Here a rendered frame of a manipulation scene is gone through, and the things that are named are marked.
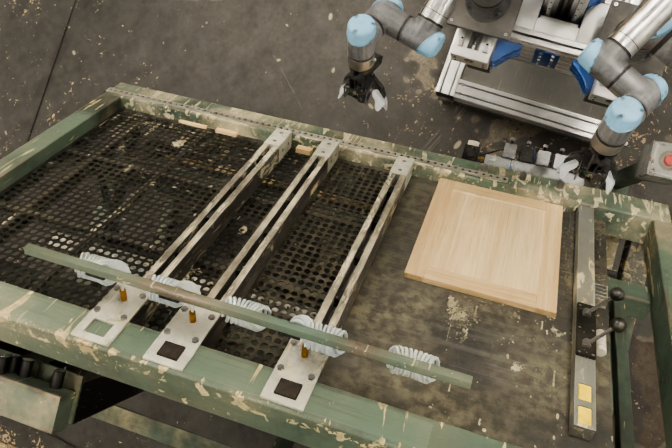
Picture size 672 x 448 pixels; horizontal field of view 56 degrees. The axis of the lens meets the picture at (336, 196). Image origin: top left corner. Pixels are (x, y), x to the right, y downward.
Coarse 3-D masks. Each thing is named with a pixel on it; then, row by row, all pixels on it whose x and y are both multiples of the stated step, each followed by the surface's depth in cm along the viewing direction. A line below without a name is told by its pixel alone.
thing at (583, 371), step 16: (592, 208) 219; (576, 224) 215; (592, 224) 211; (576, 240) 207; (592, 240) 204; (576, 256) 199; (592, 256) 197; (576, 272) 191; (592, 272) 190; (576, 288) 185; (592, 288) 184; (576, 304) 178; (592, 304) 179; (576, 368) 159; (592, 368) 159; (576, 384) 155; (592, 384) 155; (576, 400) 151; (592, 400) 151; (576, 416) 147; (592, 416) 147; (576, 432) 146; (592, 432) 144
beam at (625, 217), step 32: (128, 96) 262; (160, 96) 264; (160, 128) 263; (224, 128) 252; (256, 128) 248; (320, 128) 251; (352, 160) 241; (384, 160) 237; (448, 160) 237; (512, 192) 227; (544, 192) 224; (576, 192) 225; (608, 224) 221; (640, 224) 217
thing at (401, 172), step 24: (408, 168) 226; (384, 192) 212; (384, 216) 201; (360, 240) 190; (360, 264) 181; (336, 288) 172; (336, 312) 165; (288, 336) 135; (288, 360) 146; (312, 360) 146; (312, 384) 141
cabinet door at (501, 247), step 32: (448, 192) 225; (480, 192) 226; (448, 224) 210; (480, 224) 211; (512, 224) 212; (544, 224) 213; (416, 256) 194; (448, 256) 196; (480, 256) 197; (512, 256) 198; (544, 256) 199; (448, 288) 186; (480, 288) 184; (512, 288) 185; (544, 288) 186
